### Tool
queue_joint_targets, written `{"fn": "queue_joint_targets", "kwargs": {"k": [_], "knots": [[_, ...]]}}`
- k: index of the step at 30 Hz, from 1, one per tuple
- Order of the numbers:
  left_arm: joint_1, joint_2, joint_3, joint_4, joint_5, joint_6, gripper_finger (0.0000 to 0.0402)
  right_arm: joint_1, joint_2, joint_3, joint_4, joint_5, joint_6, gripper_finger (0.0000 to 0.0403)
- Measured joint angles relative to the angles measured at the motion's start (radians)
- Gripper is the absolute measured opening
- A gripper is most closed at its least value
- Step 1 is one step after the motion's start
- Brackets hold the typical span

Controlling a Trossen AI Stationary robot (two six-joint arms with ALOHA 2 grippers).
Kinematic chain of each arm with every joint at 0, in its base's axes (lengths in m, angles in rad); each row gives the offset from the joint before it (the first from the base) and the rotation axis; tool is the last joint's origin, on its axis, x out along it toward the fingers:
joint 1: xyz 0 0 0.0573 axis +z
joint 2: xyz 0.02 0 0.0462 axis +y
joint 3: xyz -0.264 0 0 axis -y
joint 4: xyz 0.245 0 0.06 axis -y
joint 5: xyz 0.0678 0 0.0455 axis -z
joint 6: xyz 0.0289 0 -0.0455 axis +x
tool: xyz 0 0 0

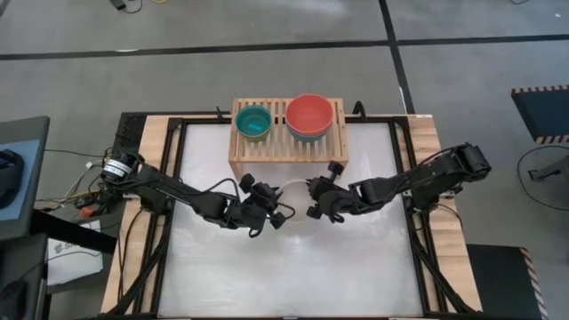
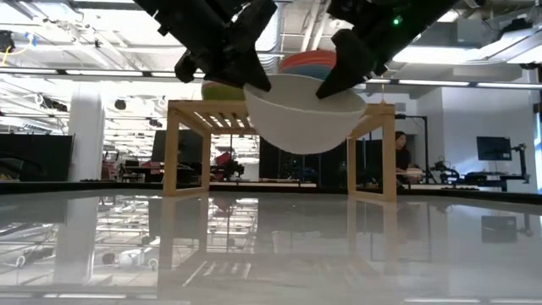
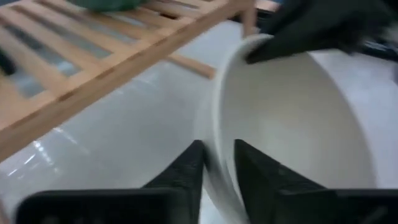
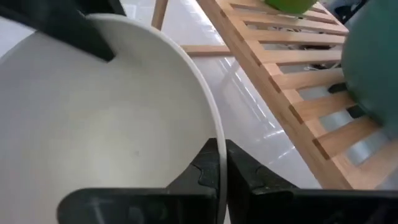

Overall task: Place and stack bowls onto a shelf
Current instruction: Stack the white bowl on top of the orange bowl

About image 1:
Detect black aluminium table frame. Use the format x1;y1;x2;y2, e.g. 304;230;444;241
113;110;479;320

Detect grey stand foot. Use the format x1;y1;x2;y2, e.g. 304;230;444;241
527;153;569;182

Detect black power adapter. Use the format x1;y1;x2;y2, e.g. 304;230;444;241
108;0;143;14

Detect blue desk pad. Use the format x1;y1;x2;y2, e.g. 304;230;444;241
0;140;42;223

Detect wooden slatted shelf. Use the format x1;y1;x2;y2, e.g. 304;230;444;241
228;97;349;179

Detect large white bowl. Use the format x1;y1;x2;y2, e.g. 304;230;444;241
276;178;319;223

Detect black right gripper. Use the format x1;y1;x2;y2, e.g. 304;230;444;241
305;160;357;222

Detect black mat striped edge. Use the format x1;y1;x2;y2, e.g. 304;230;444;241
510;84;569;146
466;243;550;320

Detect black floor cable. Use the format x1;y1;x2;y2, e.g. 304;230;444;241
516;144;569;212

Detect large orange bowl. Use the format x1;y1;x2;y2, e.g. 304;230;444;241
284;93;334;137

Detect white paper sheet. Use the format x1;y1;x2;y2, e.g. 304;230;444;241
46;220;104;286

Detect small teal bowl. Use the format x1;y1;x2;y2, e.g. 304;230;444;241
235;105;273;141

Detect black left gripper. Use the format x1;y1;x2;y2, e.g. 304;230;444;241
229;172;287;232

